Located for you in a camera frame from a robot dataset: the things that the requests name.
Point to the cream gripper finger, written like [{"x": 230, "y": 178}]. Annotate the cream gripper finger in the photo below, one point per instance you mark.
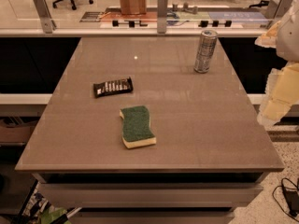
[
  {"x": 281, "y": 93},
  {"x": 269, "y": 39}
]

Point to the silver redbull can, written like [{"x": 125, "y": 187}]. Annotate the silver redbull can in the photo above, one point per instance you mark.
[{"x": 207, "y": 44}]

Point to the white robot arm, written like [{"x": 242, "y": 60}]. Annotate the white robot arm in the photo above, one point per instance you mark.
[{"x": 288, "y": 35}]

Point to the green yellow sponge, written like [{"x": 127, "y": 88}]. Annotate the green yellow sponge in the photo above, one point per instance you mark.
[{"x": 136, "y": 130}]

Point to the brown cardboard box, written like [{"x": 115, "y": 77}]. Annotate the brown cardboard box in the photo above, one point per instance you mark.
[{"x": 133, "y": 7}]

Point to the black snack bar wrapper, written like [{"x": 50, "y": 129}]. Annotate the black snack bar wrapper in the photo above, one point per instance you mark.
[{"x": 113, "y": 87}]

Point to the upper grey drawer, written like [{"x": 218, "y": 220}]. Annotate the upper grey drawer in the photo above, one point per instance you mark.
[{"x": 154, "y": 195}]

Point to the grey drawer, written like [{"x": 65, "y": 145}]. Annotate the grey drawer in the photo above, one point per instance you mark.
[
  {"x": 172, "y": 217},
  {"x": 154, "y": 195}
]

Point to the lower grey drawer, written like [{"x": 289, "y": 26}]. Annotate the lower grey drawer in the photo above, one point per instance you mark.
[{"x": 172, "y": 217}]

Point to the green bag on floor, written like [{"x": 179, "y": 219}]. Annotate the green bag on floor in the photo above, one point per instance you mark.
[{"x": 50, "y": 215}]

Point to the right metal bracket post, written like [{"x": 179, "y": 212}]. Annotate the right metal bracket post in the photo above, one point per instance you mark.
[{"x": 276, "y": 9}]

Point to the metal bracket post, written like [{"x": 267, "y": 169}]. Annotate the metal bracket post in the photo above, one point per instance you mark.
[
  {"x": 276, "y": 9},
  {"x": 161, "y": 16},
  {"x": 47, "y": 23}
]

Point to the black power adapter with cable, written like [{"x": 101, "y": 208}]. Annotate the black power adapter with cable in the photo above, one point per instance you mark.
[{"x": 290, "y": 192}]

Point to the middle metal bracket post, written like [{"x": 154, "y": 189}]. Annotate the middle metal bracket post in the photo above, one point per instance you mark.
[{"x": 161, "y": 16}]

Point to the left metal bracket post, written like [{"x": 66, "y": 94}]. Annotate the left metal bracket post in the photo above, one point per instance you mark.
[{"x": 47, "y": 23}]

